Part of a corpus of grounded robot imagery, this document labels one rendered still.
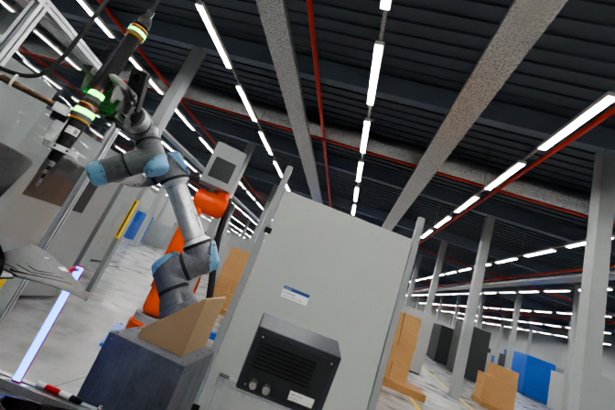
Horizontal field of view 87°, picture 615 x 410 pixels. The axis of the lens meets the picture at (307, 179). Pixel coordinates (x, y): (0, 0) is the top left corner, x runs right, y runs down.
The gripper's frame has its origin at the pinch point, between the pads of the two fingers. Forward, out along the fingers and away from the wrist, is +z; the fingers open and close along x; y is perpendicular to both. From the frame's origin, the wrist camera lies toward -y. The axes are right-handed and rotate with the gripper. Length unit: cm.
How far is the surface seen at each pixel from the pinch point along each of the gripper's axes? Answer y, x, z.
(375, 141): -386, -187, -737
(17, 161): 26.1, 12.9, -10.7
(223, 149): -101, 74, -373
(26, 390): 81, -4, -37
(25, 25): -24, 70, -45
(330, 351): 43, -80, -33
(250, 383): 59, -61, -33
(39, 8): -33, 70, -45
